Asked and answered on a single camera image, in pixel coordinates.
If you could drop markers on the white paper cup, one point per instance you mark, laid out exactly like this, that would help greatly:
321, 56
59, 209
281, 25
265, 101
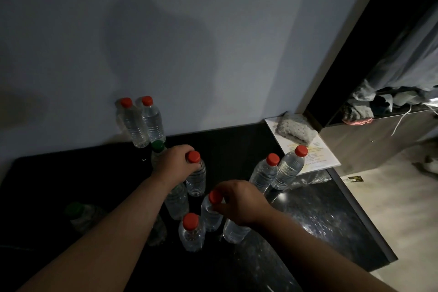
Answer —
403, 98

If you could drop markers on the person's left forearm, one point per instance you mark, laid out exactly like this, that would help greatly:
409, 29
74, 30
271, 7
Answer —
102, 240

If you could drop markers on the white printed paper sheet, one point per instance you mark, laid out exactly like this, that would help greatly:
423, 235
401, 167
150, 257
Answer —
325, 160

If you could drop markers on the black glossy table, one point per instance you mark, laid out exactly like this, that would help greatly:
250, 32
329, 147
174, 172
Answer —
102, 172

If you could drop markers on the grey and pink cloth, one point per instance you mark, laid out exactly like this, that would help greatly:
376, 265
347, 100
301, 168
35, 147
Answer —
357, 112

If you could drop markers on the small yellow black wrapper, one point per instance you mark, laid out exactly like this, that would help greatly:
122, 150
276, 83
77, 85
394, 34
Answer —
356, 179

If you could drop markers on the person's right hand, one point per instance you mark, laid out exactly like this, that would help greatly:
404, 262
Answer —
246, 204

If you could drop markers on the dark wood wardrobe unit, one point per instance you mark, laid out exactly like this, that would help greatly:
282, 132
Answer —
359, 148

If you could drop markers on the grey folded towel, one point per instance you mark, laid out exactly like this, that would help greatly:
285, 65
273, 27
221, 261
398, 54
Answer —
296, 129

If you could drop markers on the person's right forearm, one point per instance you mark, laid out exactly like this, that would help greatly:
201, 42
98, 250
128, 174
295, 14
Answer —
325, 257

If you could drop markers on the person's left hand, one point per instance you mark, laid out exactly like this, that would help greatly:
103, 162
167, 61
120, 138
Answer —
174, 165

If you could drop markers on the clear crumpled plastic wrap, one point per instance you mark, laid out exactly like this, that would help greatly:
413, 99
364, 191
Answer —
314, 178

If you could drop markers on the clear plastic cover sheet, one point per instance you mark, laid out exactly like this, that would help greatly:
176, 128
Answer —
410, 55

